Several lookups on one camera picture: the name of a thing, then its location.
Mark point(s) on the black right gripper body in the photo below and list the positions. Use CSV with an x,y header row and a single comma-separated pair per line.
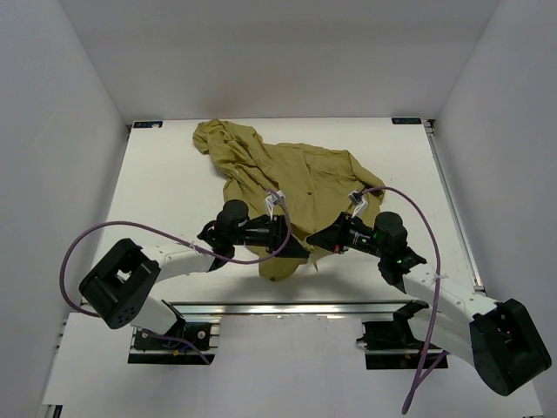
x,y
361,239

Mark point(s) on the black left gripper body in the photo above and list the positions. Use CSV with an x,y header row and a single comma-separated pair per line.
x,y
256,234

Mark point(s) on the olive green jacket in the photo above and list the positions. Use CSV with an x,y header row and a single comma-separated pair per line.
x,y
315,180

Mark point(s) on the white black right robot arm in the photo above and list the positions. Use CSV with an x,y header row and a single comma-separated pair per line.
x,y
499,339

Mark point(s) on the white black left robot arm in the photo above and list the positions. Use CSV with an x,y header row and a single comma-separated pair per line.
x,y
118,287

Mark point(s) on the blue label right corner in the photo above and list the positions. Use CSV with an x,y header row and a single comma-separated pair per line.
x,y
406,121

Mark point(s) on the blue label corner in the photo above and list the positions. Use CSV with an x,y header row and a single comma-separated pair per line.
x,y
147,124
406,121

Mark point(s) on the blue label left corner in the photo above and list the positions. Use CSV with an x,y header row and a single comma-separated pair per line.
x,y
147,124

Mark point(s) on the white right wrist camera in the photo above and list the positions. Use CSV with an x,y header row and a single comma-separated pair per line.
x,y
359,202

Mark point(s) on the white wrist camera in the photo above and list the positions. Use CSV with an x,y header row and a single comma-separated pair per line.
x,y
359,202
273,198

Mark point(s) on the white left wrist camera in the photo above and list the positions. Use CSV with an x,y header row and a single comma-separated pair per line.
x,y
273,198

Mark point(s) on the aluminium right side rail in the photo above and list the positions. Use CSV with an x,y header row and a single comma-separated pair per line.
x,y
478,282

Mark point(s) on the aluminium rail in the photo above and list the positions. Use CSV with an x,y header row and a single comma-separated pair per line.
x,y
478,282
350,308

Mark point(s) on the aluminium front rail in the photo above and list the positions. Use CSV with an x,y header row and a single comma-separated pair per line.
x,y
350,308

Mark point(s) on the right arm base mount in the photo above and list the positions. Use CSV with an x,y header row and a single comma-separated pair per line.
x,y
390,344

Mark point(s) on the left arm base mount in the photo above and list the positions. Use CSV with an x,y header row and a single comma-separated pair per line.
x,y
162,335

